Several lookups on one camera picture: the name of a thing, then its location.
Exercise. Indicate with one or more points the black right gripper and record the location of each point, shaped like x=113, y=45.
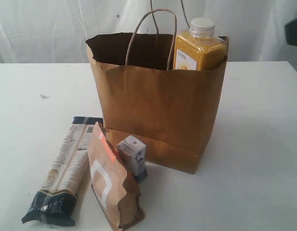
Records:
x=291, y=32

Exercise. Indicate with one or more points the orange juice bottle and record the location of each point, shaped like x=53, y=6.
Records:
x=197, y=48

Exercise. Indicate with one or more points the brown paper bag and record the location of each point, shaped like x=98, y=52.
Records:
x=154, y=91

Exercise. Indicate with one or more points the brown kraft pouch orange label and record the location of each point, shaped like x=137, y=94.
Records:
x=115, y=188

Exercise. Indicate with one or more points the small grey carton box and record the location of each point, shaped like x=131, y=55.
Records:
x=132, y=151

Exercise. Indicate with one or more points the white backdrop curtain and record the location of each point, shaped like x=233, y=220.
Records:
x=55, y=31

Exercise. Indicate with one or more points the long pasta package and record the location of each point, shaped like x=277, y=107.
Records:
x=55, y=201

